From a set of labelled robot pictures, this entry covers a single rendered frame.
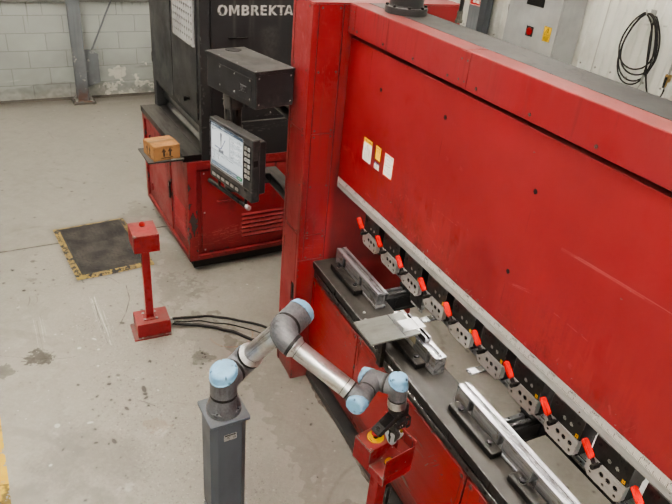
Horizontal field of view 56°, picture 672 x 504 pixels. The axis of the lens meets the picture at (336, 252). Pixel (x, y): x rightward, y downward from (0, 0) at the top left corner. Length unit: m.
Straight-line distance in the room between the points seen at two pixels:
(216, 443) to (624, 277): 1.78
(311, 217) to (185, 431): 1.43
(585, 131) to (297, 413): 2.57
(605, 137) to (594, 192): 0.17
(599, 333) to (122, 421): 2.76
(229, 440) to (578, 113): 1.91
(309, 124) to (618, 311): 1.88
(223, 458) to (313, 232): 1.36
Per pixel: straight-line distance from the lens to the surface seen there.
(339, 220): 3.63
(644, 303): 1.98
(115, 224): 5.96
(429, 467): 2.99
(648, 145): 1.88
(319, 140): 3.36
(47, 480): 3.77
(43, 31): 9.25
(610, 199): 2.00
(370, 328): 2.98
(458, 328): 2.68
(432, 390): 2.90
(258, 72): 3.27
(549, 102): 2.12
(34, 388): 4.31
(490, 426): 2.71
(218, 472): 3.01
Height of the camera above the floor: 2.76
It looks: 30 degrees down
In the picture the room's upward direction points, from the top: 6 degrees clockwise
